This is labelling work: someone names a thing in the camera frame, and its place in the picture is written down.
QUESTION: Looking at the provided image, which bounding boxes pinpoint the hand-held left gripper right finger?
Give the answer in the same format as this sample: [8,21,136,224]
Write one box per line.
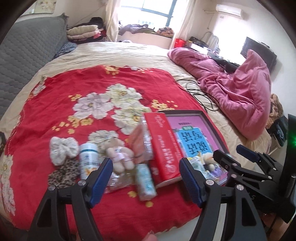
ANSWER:
[179,158,265,241]

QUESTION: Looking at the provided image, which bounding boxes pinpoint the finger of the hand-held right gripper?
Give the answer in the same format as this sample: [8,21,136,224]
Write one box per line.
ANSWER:
[236,144,284,169]
[213,149,275,186]

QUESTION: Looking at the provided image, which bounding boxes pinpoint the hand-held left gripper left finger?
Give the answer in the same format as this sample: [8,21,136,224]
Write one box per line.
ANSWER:
[29,158,114,241]

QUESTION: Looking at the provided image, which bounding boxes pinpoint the green white tissue packet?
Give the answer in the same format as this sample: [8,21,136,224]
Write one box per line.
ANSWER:
[190,157,208,180]

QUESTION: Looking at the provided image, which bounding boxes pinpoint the cream plush rabbit purple bow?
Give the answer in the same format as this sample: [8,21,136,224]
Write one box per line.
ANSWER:
[202,155,223,179]

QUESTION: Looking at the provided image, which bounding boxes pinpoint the small plush bear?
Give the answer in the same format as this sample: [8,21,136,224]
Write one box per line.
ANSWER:
[103,138,135,174]

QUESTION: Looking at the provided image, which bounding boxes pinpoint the leopard print scrunchie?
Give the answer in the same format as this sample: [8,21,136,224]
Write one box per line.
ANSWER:
[48,159,81,189]

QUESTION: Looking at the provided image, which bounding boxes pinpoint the teal tissue pack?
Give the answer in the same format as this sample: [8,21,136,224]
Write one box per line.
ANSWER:
[135,163,157,201]

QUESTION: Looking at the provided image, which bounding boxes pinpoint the white floral scrunchie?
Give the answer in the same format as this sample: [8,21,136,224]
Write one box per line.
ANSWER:
[49,136,80,166]

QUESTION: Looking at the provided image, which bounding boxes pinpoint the dark framed pink shallow box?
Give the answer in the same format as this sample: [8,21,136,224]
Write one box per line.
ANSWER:
[157,110,232,186]

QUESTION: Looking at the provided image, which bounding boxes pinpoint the pink pouch packet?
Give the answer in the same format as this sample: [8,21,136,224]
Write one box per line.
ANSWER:
[128,122,155,163]

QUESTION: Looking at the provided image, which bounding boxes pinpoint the white plastic bottle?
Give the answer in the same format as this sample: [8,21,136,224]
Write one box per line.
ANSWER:
[79,143,100,181]

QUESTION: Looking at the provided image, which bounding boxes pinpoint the brown fluffy cloth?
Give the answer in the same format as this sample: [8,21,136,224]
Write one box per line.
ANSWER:
[266,94,284,129]

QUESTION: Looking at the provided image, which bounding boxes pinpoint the pink duvet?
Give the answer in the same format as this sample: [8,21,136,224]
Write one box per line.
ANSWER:
[167,47,272,142]

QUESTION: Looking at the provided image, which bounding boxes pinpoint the red floral blanket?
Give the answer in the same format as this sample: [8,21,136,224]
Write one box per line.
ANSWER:
[0,65,232,234]

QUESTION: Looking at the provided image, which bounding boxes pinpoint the black television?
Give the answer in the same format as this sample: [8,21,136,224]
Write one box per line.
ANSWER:
[240,37,277,72]

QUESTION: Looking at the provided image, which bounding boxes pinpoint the black box on desk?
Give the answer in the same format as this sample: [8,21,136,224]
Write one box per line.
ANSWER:
[188,37,207,47]

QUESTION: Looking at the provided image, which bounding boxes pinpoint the cream bed sheet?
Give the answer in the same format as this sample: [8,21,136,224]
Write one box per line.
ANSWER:
[0,42,272,232]

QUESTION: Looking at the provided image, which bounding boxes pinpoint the dark patterned cloth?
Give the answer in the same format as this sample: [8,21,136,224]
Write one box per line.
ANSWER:
[54,42,77,58]

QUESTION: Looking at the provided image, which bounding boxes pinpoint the cream curtain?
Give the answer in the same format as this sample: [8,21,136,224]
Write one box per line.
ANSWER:
[105,0,121,42]
[178,0,197,47]

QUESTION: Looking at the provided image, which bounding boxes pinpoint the white air conditioner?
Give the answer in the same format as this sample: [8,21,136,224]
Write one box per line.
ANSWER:
[215,4,243,18]

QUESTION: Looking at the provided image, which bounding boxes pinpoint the white window bench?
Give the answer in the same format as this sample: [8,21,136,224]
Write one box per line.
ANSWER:
[118,32,174,49]

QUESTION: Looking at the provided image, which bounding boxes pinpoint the grey quilted headboard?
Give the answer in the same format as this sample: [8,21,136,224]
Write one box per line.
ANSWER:
[0,14,70,121]

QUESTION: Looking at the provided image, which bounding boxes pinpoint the colourful cloth on sill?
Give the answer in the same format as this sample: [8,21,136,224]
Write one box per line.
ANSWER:
[156,27,175,37]

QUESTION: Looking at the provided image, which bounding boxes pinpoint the stack of folded clothes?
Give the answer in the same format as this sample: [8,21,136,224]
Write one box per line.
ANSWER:
[67,17,108,43]

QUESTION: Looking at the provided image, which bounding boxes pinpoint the dark clothes on sill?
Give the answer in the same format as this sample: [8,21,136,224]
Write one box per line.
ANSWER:
[119,24,155,34]

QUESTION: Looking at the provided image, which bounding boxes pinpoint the window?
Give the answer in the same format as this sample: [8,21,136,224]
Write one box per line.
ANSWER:
[139,0,183,27]

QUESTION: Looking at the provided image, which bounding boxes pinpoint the black cable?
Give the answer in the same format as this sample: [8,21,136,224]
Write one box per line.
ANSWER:
[177,79,219,112]

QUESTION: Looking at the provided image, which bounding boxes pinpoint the floral wall picture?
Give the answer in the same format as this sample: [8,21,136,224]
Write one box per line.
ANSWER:
[35,0,57,12]

